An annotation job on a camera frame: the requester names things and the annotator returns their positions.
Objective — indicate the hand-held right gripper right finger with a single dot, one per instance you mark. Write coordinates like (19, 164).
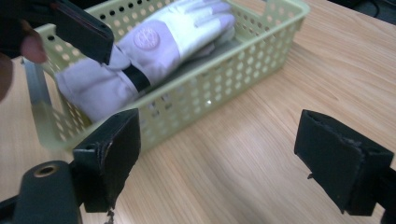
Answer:
(336, 161)

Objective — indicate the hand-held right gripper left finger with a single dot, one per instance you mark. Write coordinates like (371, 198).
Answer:
(109, 155)

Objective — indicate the pale green perforated plastic basket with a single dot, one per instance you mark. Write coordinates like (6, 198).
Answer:
(199, 93)

